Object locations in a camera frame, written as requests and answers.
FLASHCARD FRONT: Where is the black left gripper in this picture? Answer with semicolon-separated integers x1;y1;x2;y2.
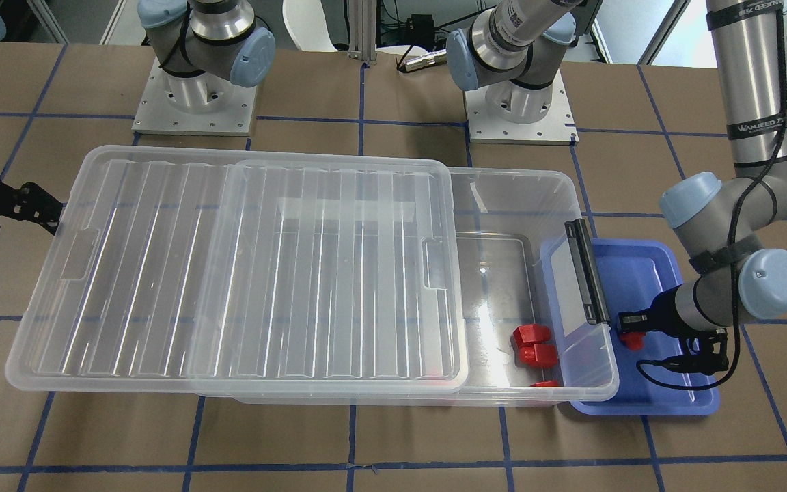
618;294;681;337

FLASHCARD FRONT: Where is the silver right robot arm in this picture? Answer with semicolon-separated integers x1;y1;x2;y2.
0;1;276;234

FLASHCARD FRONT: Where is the blue plastic tray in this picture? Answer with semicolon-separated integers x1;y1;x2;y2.
557;238;721;416

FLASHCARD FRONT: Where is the red block lower pair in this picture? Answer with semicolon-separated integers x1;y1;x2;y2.
516;343;559;370

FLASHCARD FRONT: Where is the red block pair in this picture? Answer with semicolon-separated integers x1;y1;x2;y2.
512;323;551;348
516;343;559;370

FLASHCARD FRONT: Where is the red block upper pair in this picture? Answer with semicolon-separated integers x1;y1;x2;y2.
512;323;551;348

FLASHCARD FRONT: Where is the clear plastic storage box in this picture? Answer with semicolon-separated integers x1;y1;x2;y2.
184;162;620;406

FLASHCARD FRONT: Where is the clear plastic box lid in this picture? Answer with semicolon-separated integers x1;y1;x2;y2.
5;144;469;399

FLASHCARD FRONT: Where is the white chair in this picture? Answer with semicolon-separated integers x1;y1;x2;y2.
282;1;337;53

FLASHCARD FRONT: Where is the black box latch handle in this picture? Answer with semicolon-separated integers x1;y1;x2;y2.
564;218;612;325

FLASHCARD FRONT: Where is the red block at wall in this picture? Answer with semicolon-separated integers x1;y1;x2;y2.
530;379;560;388

